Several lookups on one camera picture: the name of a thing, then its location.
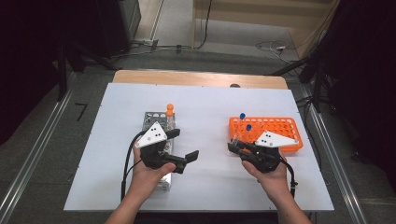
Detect white table sheet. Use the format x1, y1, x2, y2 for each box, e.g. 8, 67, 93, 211
64, 82, 334, 213

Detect person's left hand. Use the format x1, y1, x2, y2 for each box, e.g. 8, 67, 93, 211
128, 148, 177, 198

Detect clear grey tube rack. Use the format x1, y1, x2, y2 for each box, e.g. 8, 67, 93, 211
141, 111, 177, 191

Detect right hand-held gripper black cable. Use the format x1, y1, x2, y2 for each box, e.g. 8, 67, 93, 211
279, 156, 299, 199

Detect left hand-held gripper black cable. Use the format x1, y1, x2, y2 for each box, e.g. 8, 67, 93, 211
120, 130, 148, 202

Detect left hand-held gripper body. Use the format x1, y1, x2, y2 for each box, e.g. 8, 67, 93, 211
135, 121, 188, 175

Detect grey floor power strip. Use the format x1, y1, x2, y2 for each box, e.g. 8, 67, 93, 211
134, 38, 160, 50

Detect white coiled floor cable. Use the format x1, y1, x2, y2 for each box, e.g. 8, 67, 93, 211
255, 39, 302, 64

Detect hand-held gripper black cable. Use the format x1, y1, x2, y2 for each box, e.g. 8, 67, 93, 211
279, 156, 299, 199
120, 130, 148, 202

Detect black curtain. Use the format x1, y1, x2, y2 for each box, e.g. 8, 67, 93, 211
0, 0, 125, 146
298, 0, 396, 194

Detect person's right hand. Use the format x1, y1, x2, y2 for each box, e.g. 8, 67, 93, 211
242, 157, 292, 200

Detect black hanging power cable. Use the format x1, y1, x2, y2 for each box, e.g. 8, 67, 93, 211
191, 0, 214, 50

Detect black metal stand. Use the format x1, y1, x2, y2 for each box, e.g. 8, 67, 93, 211
267, 55, 326, 113
55, 41, 120, 102

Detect blue-capped clear test tube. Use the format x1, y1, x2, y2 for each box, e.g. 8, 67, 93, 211
241, 123, 253, 146
234, 112, 247, 141

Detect wooden table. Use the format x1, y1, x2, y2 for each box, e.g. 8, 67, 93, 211
111, 69, 289, 91

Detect orange plastic test tube rack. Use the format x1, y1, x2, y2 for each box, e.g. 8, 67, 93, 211
228, 116, 304, 154

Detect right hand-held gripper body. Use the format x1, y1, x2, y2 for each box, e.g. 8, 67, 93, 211
244, 130, 299, 174

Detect dark cabinet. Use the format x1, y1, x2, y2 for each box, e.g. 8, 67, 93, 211
96, 0, 142, 59

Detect metal floor rail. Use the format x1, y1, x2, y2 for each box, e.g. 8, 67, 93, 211
300, 85, 370, 224
0, 71, 78, 224

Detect dark floor cables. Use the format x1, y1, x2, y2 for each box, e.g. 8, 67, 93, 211
115, 43, 194, 60

